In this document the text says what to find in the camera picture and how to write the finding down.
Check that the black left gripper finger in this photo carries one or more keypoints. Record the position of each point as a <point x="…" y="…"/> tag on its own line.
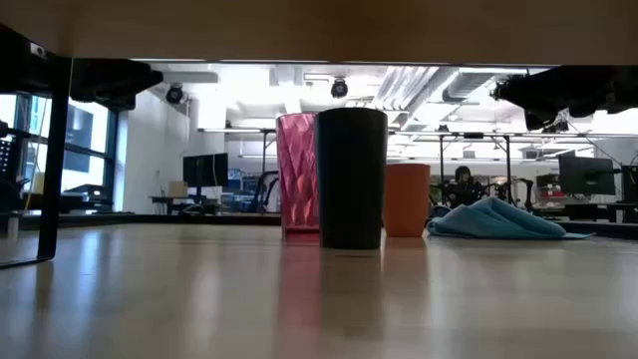
<point x="152" y="79"/>
<point x="119" y="102"/>

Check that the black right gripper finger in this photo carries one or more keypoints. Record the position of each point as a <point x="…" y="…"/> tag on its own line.
<point x="522" y="97"/>
<point x="539" y="119"/>

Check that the orange plastic cup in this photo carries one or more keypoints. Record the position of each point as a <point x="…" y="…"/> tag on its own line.
<point x="409" y="199"/>

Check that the pink faceted plastic cup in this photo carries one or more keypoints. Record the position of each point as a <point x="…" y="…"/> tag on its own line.
<point x="296" y="174"/>

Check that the tall black cup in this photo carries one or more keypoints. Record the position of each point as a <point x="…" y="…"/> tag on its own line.
<point x="351" y="179"/>

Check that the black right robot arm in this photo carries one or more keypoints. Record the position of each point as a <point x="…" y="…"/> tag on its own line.
<point x="623" y="87"/>

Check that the dark storage box stack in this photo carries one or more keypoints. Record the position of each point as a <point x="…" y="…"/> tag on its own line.
<point x="548" y="188"/>

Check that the wooden shelf with black legs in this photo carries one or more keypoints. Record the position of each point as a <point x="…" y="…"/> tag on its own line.
<point x="319" y="30"/>

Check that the round black ceiling spotlight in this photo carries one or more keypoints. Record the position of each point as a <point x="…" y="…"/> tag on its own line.
<point x="175" y="94"/>
<point x="339" y="89"/>

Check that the wide black monitor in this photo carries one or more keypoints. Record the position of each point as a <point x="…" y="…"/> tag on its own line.
<point x="585" y="174"/>

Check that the black desktop machine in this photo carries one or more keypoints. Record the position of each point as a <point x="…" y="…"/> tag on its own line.
<point x="87" y="197"/>

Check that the person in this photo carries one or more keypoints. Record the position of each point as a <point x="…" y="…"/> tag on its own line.
<point x="464" y="187"/>

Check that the black background desk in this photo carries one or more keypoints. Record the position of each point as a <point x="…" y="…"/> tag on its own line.
<point x="588" y="209"/>

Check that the black monitor on stand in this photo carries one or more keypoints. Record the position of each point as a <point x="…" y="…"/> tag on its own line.
<point x="204" y="169"/>

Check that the small cardboard box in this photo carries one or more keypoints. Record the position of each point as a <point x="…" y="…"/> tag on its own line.
<point x="178" y="189"/>

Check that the blue microfibre cloth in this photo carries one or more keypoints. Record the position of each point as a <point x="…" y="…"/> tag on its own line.
<point x="498" y="222"/>

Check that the dark background desk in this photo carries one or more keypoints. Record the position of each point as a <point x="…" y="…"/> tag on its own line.
<point x="184" y="201"/>

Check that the black overhead rig camera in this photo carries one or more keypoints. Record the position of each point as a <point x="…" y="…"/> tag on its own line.
<point x="558" y="127"/>

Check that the black ceiling camera cluster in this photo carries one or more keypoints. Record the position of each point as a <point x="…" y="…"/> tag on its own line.
<point x="497" y="93"/>

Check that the large window with dark frame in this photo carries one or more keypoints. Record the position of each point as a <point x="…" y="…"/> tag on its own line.
<point x="87" y="124"/>

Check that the silver ceiling air duct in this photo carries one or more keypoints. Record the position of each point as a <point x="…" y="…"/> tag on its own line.
<point x="463" y="82"/>

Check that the black background workstation frame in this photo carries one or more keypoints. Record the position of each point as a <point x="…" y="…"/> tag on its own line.
<point x="441" y="164"/>

